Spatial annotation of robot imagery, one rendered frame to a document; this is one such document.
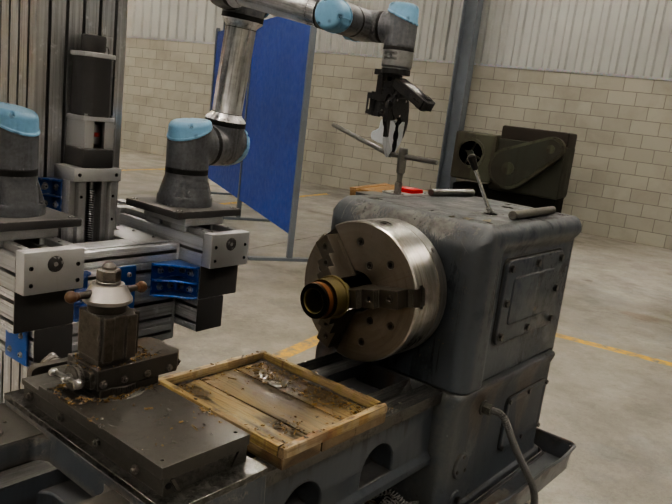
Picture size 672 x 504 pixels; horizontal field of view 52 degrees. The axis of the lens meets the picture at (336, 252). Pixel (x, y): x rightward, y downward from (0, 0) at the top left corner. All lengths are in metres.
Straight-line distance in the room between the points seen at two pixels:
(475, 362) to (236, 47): 1.05
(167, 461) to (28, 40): 1.17
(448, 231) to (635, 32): 10.04
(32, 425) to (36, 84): 0.88
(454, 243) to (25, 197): 0.94
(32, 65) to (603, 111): 10.16
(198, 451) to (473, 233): 0.80
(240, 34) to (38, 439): 1.20
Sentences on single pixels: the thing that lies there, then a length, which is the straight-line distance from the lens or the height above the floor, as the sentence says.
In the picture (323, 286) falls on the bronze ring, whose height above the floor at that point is 1.11.
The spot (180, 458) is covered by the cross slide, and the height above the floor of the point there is 0.97.
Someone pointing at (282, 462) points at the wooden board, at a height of 0.88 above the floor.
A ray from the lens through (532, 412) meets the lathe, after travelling 2.08.
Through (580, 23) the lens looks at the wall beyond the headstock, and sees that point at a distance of 11.70.
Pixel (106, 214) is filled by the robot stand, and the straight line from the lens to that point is 1.88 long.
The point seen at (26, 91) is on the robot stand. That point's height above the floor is 1.42.
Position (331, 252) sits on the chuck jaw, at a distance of 1.51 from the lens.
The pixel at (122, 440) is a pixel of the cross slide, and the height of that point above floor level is 0.97.
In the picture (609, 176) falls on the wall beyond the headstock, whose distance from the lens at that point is 11.38.
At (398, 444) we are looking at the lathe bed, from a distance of 1.57.
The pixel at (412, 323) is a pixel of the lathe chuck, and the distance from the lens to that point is 1.46.
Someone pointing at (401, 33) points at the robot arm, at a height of 1.66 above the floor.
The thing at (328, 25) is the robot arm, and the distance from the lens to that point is 1.65.
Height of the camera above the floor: 1.47
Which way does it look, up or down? 12 degrees down
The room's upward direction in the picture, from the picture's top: 7 degrees clockwise
